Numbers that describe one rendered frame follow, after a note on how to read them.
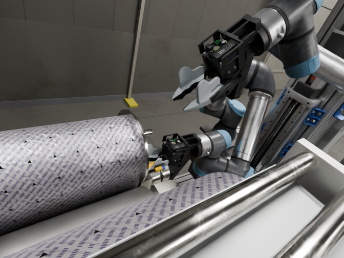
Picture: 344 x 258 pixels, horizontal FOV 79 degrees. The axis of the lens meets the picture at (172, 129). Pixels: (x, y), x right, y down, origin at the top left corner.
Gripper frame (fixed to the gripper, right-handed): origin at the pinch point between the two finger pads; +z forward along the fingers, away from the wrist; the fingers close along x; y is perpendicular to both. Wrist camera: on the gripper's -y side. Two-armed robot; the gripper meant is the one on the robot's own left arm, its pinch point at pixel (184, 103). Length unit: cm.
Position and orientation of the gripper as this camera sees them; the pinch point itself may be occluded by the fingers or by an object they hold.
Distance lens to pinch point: 44.2
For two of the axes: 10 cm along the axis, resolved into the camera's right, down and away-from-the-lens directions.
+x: 5.4, 6.0, -5.9
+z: -7.8, 6.3, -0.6
